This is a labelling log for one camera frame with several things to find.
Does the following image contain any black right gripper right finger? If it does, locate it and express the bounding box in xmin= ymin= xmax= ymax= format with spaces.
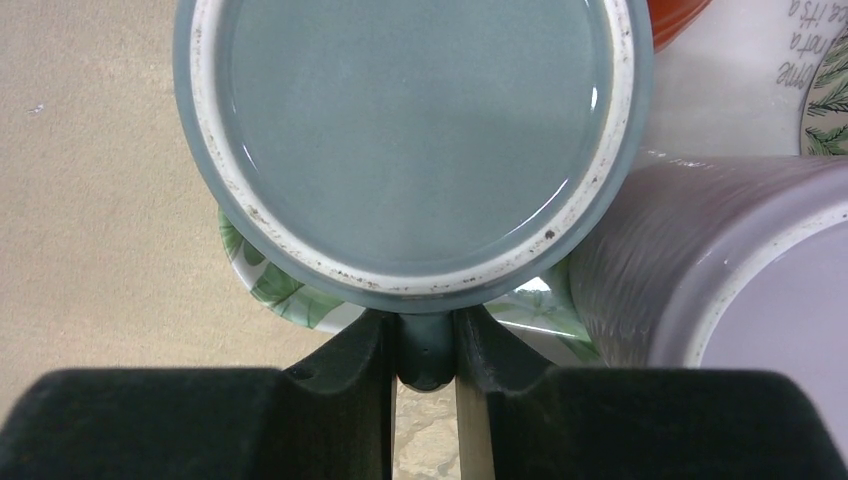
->
xmin=454 ymin=306 xmax=847 ymax=479

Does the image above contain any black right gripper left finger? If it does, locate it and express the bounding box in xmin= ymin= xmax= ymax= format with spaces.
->
xmin=1 ymin=312 xmax=395 ymax=479

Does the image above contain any lilac ribbed mug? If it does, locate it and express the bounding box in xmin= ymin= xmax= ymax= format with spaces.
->
xmin=568 ymin=156 xmax=847 ymax=448

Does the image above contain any grey-green ceramic mug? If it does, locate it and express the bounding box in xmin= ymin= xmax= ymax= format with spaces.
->
xmin=173 ymin=0 xmax=655 ymax=392

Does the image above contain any bright orange mug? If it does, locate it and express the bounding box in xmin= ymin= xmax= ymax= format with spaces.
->
xmin=647 ymin=0 xmax=711 ymax=52

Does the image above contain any cream illustrated mug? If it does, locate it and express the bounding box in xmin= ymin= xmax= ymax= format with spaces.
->
xmin=777 ymin=1 xmax=847 ymax=156

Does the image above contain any leaf-patterned serving tray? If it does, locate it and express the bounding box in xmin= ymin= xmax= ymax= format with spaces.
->
xmin=217 ymin=211 xmax=604 ymax=366

